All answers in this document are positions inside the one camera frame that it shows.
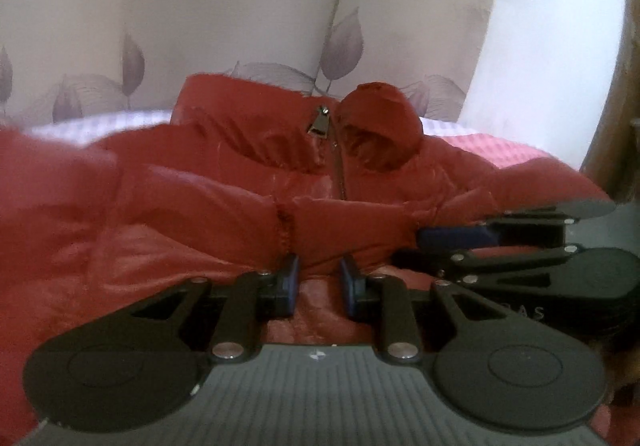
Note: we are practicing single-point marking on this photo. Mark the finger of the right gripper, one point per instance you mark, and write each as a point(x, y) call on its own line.
point(571, 272)
point(542, 227)

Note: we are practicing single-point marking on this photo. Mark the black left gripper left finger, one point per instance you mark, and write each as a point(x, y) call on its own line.
point(138, 364)

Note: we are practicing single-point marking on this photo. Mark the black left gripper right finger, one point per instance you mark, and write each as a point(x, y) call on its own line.
point(488, 363)

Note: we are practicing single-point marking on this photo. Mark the red puffer jacket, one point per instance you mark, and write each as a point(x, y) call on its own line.
point(233, 183)

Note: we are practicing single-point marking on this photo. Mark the pink white bed sheet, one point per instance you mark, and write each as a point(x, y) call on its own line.
point(84, 131)

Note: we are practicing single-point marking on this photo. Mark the floral beige curtain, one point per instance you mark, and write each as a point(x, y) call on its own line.
point(67, 59)

